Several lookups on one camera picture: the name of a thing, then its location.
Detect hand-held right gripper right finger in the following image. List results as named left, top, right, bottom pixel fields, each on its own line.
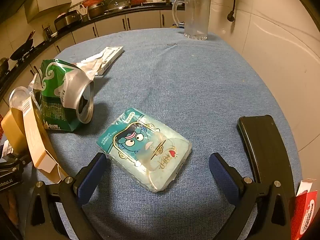
left=209, top=152, right=293, bottom=240

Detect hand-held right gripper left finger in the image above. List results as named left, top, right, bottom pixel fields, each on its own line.
left=25, top=152, right=108, bottom=240

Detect teal cartoon tissue pack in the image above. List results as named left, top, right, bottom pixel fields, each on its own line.
left=96, top=107, right=192, bottom=193

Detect open brown cardboard box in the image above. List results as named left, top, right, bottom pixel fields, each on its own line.
left=1, top=97, right=69, bottom=183

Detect black smartphone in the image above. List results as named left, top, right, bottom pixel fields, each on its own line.
left=237, top=114, right=295, bottom=188

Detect clear plastic wrapper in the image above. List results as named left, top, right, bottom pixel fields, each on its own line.
left=9, top=74, right=43, bottom=111

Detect crushed green drink can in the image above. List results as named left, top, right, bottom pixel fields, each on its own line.
left=39, top=59, right=84, bottom=133

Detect red white box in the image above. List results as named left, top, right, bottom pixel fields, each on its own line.
left=289, top=179, right=318, bottom=240

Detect crushed silver green can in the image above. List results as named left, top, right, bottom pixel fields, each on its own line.
left=59, top=66, right=95, bottom=124

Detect black frying pan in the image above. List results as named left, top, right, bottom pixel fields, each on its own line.
left=9, top=31, right=36, bottom=61

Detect flat white printed box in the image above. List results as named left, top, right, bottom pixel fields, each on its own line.
left=96, top=46, right=125, bottom=75

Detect black kitchen counter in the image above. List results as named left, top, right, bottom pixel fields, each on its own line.
left=0, top=4, right=175, bottom=94

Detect beige lower kitchen cabinets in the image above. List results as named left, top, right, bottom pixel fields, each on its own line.
left=0, top=11, right=175, bottom=115

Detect metal box appliance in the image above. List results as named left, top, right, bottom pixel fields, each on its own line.
left=54, top=10, right=81, bottom=32

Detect clear glass mug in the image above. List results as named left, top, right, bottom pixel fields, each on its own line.
left=171, top=0, right=211, bottom=40

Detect chopsticks holder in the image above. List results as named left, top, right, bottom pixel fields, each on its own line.
left=79, top=4, right=90, bottom=22

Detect metal cooking pot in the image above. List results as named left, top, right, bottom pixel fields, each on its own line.
left=87, top=2, right=106, bottom=18

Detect beige upper kitchen cabinet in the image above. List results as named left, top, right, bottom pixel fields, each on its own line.
left=24, top=0, right=73, bottom=22

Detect glass pot lid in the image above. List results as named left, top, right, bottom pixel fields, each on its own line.
left=107, top=0, right=128, bottom=12

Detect red basin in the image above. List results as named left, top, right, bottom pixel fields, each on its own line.
left=82, top=0, right=105, bottom=8

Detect black power plug cable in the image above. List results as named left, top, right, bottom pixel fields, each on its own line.
left=227, top=0, right=238, bottom=22

